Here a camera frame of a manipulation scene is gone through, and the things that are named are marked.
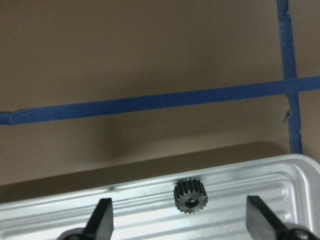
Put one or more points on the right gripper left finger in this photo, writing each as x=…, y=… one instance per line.
x=100, y=225

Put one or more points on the silver metal tray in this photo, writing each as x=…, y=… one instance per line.
x=276, y=198

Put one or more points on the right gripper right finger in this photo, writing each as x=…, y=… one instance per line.
x=263, y=224

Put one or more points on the small black bearing gear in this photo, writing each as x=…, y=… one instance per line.
x=190, y=195

